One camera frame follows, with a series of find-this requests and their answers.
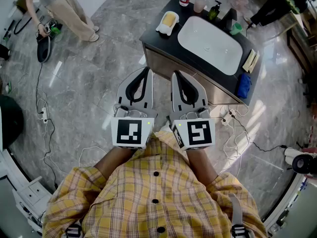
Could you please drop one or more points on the pink basket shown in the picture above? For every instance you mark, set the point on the pink basket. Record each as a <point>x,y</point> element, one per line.
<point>240,1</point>

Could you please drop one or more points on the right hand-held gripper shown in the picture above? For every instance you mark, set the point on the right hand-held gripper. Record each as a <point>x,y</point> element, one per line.
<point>198,133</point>

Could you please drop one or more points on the green cup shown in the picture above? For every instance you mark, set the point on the green cup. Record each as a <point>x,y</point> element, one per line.
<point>236,29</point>

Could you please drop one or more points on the green and black device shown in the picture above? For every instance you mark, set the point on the green and black device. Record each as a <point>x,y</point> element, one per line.
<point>53,28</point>

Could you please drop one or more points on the pink cup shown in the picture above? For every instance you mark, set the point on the pink cup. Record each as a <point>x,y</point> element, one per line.
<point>199,6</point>

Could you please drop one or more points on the white sink basin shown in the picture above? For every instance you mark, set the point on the white sink basin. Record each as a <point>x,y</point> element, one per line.
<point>210,43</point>

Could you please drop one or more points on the person's left forearm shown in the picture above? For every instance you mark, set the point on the person's left forearm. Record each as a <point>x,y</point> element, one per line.
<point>114,160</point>

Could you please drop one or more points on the yellow soap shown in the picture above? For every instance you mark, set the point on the yellow soap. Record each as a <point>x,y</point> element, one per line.
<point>168,19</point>

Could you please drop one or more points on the green pump dispenser bottle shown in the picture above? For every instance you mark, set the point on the green pump dispenser bottle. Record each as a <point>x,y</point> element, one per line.
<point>214,11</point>

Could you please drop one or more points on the white soap dish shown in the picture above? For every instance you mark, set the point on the white soap dish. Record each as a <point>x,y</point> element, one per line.
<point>165,29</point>

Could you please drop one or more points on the black faucet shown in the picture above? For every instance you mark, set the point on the black faucet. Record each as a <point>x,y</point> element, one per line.
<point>229,17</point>

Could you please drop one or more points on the white drawer cabinet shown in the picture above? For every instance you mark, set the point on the white drawer cabinet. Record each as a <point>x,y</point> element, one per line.
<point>32,197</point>

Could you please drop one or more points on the beige folded cloth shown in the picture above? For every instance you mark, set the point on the beige folded cloth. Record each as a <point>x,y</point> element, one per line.
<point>255,63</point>
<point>248,59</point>

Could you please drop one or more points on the black round seat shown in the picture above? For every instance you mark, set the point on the black round seat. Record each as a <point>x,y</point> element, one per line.
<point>11,120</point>

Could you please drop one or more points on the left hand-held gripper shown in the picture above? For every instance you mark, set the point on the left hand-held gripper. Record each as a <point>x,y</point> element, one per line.
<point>128,133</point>

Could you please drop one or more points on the person's right forearm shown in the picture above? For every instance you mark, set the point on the person's right forearm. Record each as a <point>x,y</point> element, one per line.
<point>200,165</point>

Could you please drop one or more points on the yellow plaid shirt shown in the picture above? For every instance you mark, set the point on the yellow plaid shirt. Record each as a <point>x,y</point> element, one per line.
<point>148,202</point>

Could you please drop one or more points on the black vanity cabinet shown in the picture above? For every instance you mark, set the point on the black vanity cabinet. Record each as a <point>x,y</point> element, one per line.
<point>161,41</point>

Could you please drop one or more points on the white power strip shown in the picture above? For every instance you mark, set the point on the white power strip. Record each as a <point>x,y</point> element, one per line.
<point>229,117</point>
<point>44,114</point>

